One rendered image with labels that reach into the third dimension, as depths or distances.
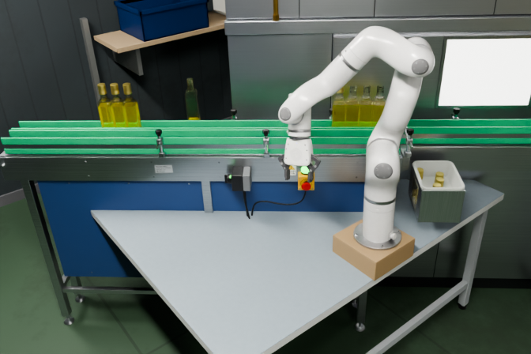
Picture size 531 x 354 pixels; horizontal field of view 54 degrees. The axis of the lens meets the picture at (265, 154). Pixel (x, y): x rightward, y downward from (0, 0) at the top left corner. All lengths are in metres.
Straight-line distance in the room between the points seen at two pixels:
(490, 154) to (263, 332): 1.27
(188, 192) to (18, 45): 1.97
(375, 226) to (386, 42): 0.72
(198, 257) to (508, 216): 1.63
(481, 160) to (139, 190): 1.55
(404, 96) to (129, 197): 1.34
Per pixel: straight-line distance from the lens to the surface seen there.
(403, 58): 1.75
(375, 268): 2.06
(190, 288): 2.09
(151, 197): 2.49
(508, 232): 3.06
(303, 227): 2.34
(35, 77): 4.07
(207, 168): 2.32
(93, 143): 2.42
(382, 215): 2.05
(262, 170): 2.29
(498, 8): 2.48
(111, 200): 2.56
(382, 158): 1.87
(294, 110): 1.81
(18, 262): 3.72
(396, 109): 1.86
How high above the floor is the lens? 2.16
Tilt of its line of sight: 29 degrees down
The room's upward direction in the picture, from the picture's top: 2 degrees counter-clockwise
